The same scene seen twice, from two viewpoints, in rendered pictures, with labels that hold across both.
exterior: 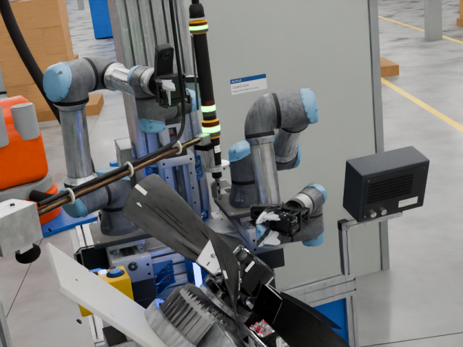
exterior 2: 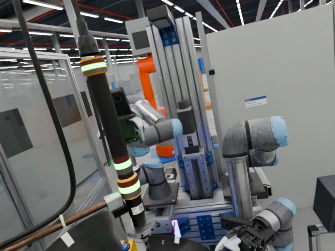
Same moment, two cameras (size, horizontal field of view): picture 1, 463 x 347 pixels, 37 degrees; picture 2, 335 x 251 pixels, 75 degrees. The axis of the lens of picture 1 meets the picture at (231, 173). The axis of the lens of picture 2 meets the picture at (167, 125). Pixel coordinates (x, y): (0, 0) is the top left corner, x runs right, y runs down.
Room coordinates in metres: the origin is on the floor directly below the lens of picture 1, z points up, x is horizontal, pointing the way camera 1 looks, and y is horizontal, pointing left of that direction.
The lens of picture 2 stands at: (1.34, -0.24, 1.77)
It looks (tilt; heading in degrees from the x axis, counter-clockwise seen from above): 14 degrees down; 26
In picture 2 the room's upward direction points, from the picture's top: 13 degrees counter-clockwise
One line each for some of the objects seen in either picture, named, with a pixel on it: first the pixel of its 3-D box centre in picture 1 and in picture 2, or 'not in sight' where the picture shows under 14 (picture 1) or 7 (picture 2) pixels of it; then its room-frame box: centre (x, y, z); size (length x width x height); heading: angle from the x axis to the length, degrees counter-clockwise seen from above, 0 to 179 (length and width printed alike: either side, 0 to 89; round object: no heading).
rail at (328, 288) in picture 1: (232, 316); not in sight; (2.05, 0.05, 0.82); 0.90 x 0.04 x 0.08; 108
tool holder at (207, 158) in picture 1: (211, 151); (131, 209); (1.67, 0.04, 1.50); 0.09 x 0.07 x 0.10; 143
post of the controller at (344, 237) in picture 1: (345, 247); (314, 248); (2.18, -0.36, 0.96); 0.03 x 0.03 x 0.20; 18
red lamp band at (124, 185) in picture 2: (210, 122); (127, 179); (1.67, 0.04, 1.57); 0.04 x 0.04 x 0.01
